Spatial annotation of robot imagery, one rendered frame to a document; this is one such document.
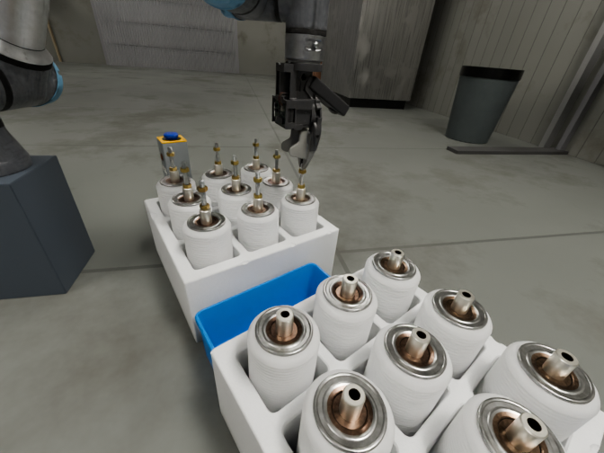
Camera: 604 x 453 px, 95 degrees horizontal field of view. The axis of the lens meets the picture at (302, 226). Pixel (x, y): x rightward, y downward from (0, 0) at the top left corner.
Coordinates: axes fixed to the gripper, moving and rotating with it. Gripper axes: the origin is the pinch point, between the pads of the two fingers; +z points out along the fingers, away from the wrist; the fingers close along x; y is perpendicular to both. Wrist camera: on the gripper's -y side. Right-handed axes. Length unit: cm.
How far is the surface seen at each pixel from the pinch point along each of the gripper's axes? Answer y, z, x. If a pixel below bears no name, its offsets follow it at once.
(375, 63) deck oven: -238, -18, -259
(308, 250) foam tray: 1.5, 19.6, 7.9
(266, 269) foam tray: 13.3, 20.5, 9.5
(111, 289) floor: 48, 34, -13
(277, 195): 3.7, 11.2, -7.2
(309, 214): 0.4, 11.3, 4.8
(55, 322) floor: 58, 34, -7
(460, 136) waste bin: -212, 30, -99
